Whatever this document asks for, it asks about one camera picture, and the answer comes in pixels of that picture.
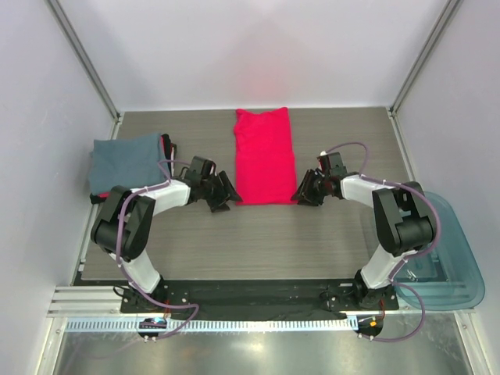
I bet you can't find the blue plastic bin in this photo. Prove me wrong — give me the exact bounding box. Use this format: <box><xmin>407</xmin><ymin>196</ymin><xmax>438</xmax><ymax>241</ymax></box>
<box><xmin>395</xmin><ymin>191</ymin><xmax>485</xmax><ymax>311</ymax></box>

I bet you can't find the aluminium frame post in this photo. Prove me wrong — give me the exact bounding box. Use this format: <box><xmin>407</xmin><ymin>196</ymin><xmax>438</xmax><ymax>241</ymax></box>
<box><xmin>388</xmin><ymin>0</ymin><xmax>466</xmax><ymax>116</ymax></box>
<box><xmin>44</xmin><ymin>0</ymin><xmax>120</xmax><ymax>122</ymax></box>

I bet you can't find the slotted cable duct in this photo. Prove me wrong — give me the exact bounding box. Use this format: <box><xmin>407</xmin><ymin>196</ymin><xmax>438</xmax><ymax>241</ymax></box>
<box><xmin>66</xmin><ymin>316</ymin><xmax>358</xmax><ymax>334</ymax></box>

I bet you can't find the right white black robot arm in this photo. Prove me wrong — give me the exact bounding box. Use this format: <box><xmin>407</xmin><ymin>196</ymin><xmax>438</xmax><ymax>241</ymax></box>
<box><xmin>291</xmin><ymin>152</ymin><xmax>441</xmax><ymax>309</ymax></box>

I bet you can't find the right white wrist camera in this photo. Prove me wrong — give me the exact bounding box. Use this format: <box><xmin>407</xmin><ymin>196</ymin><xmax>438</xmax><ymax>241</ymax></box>
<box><xmin>316</xmin><ymin>151</ymin><xmax>330</xmax><ymax>170</ymax></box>

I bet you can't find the right aluminium frame post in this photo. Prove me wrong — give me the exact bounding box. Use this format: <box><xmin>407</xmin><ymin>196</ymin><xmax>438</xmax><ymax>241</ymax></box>
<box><xmin>388</xmin><ymin>0</ymin><xmax>466</xmax><ymax>116</ymax></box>

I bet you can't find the folded grey-blue t shirt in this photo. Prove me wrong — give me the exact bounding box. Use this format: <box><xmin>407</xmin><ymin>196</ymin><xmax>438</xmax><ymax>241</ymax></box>
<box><xmin>87</xmin><ymin>133</ymin><xmax>173</xmax><ymax>195</ymax></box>

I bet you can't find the left aluminium frame post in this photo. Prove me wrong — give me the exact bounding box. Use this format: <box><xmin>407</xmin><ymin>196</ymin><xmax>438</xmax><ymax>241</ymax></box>
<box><xmin>44</xmin><ymin>0</ymin><xmax>120</xmax><ymax>122</ymax></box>

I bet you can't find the folded black t shirt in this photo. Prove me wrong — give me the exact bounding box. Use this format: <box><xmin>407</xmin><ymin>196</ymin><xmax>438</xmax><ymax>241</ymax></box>
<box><xmin>89</xmin><ymin>134</ymin><xmax>179</xmax><ymax>205</ymax></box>

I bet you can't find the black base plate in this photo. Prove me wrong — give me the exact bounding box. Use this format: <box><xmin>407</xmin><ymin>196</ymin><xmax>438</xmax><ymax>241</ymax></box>
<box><xmin>119</xmin><ymin>277</ymin><xmax>401</xmax><ymax>320</ymax></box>

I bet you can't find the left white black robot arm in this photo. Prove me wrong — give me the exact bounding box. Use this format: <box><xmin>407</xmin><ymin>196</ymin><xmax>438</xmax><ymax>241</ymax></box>
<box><xmin>91</xmin><ymin>156</ymin><xmax>243</xmax><ymax>312</ymax></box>

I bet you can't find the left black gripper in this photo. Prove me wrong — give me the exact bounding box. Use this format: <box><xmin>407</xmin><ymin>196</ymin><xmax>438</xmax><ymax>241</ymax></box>
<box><xmin>201</xmin><ymin>170</ymin><xmax>241</xmax><ymax>212</ymax></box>

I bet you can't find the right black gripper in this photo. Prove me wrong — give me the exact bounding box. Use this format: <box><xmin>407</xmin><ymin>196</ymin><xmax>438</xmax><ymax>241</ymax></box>
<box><xmin>291</xmin><ymin>169</ymin><xmax>330</xmax><ymax>206</ymax></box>

